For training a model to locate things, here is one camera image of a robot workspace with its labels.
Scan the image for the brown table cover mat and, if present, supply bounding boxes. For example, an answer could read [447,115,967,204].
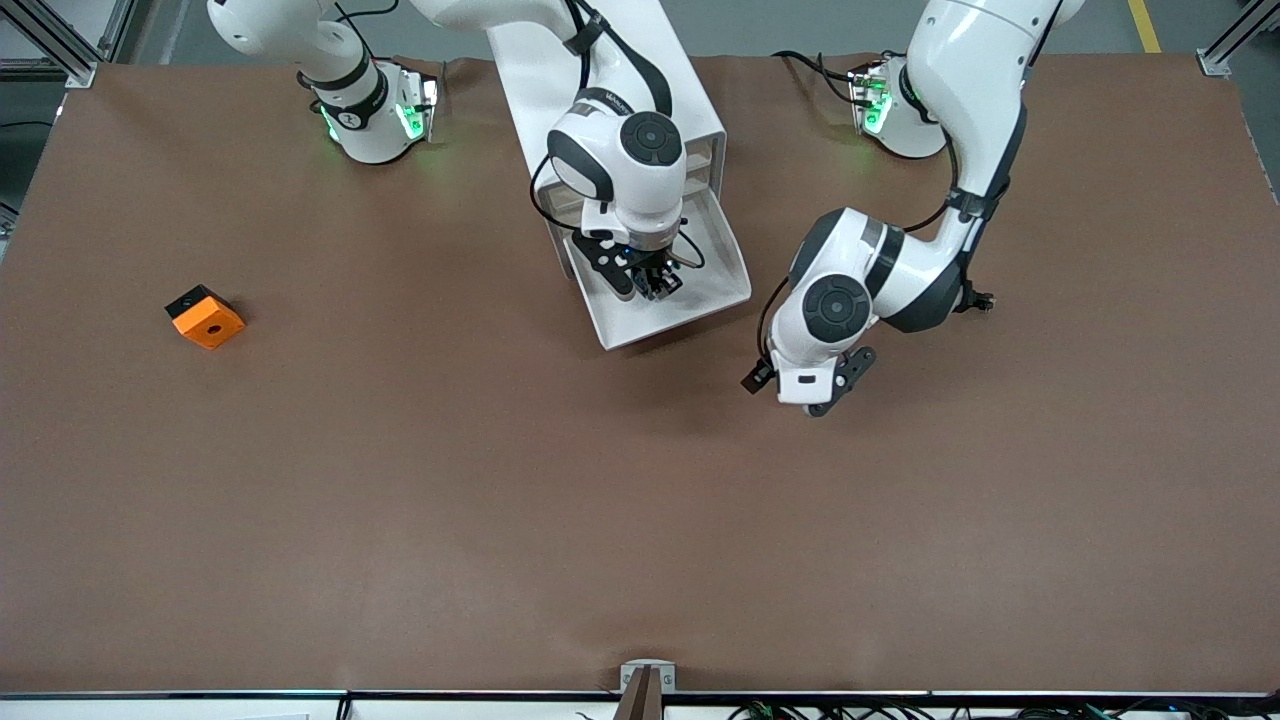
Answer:
[0,52,1280,696]

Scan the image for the orange and black box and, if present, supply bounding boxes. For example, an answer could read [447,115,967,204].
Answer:
[165,285,246,350]

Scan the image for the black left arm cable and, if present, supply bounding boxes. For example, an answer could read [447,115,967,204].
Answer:
[755,135,976,366]

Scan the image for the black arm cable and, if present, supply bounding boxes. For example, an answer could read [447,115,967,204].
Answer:
[528,0,707,273]
[755,135,976,366]

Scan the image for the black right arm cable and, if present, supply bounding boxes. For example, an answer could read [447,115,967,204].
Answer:
[528,0,707,273]

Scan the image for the black cable on mat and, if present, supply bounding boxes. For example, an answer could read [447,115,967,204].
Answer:
[772,50,863,101]

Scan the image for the grey metal bracket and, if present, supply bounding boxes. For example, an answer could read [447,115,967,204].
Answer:
[618,659,678,720]

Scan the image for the aluminium frame profile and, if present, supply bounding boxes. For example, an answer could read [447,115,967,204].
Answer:
[1198,0,1280,76]
[0,0,101,89]

